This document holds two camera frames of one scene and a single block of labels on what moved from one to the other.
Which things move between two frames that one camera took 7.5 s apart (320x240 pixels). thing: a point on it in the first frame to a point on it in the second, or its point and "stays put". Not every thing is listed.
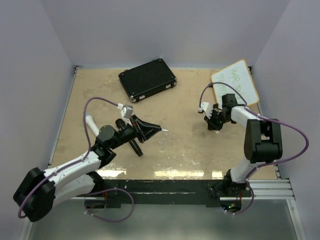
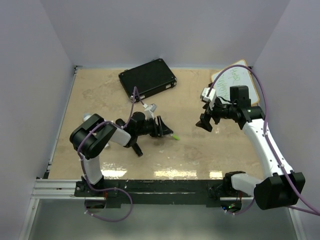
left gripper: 146,130 to 161,129
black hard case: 146,78 stays put
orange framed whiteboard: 238,76 stays put
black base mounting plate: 198,193 stays put
